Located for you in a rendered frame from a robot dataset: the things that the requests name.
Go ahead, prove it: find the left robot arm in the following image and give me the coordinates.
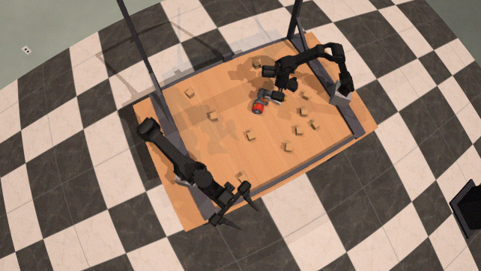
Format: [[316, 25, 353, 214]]
[[261, 42, 354, 97]]

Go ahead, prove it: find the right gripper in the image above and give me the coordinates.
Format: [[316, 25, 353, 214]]
[[208, 180, 258, 230]]

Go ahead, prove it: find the dark grey hose nozzle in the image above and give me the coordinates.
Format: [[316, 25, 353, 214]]
[[252, 88, 287, 115]]

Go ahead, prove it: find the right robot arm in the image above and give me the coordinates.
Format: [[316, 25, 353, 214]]
[[137, 117, 235, 207]]

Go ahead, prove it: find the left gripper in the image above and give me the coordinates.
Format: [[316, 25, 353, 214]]
[[270, 76, 288, 102]]

